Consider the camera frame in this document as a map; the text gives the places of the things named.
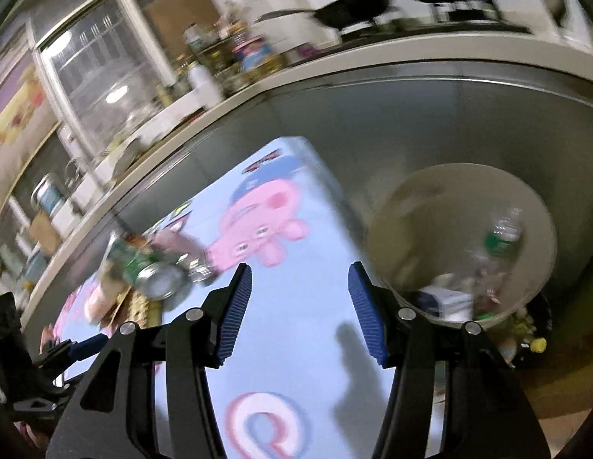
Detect cluttered seasoning rack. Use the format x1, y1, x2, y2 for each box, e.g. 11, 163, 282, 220
182, 10, 288, 96

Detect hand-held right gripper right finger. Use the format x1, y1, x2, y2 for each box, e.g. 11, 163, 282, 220
348, 262, 550, 459

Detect cartoon pig printed blanket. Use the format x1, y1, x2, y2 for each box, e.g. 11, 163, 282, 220
41, 136, 407, 459

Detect white plastic bottle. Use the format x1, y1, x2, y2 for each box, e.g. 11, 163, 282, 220
187, 62, 225, 108

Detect clear plastic bottle green label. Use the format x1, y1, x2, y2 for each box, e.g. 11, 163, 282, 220
473, 205, 524, 269

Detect beige round trash bin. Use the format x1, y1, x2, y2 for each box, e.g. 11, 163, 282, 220
363, 163, 557, 326

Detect silver foil wrapper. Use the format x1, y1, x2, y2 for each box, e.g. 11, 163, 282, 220
188, 257, 217, 288

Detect cardboard box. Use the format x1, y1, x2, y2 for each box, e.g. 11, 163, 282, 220
26, 210, 63, 255

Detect black gas stove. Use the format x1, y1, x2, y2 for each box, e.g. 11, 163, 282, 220
325, 2, 533, 49

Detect paper cup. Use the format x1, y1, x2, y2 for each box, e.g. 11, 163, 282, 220
85, 276, 131, 321

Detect black frying pan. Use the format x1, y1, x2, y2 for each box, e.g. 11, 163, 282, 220
251, 0, 393, 29

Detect barred kitchen window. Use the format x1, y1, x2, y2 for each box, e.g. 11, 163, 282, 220
36, 0, 182, 139

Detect small white box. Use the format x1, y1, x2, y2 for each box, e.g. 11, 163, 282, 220
416, 286, 474, 321

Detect blue metal tin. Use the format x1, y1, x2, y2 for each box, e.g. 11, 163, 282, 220
31, 173, 68, 216

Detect steel faucet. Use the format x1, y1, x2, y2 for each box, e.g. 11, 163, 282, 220
64, 157, 90, 193

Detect brown cardboard scrap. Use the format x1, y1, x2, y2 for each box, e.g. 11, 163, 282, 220
102, 291, 164, 332

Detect black garbage bag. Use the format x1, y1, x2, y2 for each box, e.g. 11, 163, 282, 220
492, 291, 555, 369

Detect green metal can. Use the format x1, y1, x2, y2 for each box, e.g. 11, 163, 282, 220
110, 233, 187, 302

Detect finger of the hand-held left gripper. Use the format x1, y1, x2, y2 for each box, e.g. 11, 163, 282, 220
41, 332, 110, 370

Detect blue and pink packet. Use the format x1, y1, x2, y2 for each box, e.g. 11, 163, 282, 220
232, 33, 278, 75

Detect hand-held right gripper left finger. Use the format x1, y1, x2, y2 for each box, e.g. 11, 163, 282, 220
48, 263, 253, 459

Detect wall poster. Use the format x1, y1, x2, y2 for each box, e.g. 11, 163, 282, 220
0, 29, 63, 211

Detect kitchen counter with grey cabinets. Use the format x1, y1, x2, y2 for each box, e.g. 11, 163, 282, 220
14, 33, 593, 422

